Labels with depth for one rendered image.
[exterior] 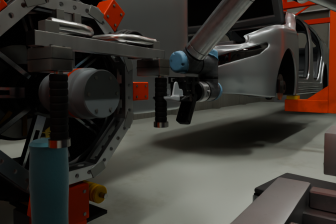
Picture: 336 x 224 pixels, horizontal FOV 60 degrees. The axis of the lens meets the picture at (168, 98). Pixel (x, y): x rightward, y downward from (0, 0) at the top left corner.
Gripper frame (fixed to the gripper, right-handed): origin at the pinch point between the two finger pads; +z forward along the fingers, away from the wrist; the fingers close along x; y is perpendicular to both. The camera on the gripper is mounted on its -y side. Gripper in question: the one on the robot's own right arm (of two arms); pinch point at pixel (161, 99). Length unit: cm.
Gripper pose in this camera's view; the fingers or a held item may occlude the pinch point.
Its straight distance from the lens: 86.6
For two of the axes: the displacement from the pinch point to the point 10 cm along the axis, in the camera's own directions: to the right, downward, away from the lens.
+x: 8.1, 0.2, -5.8
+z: -5.8, 0.3, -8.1
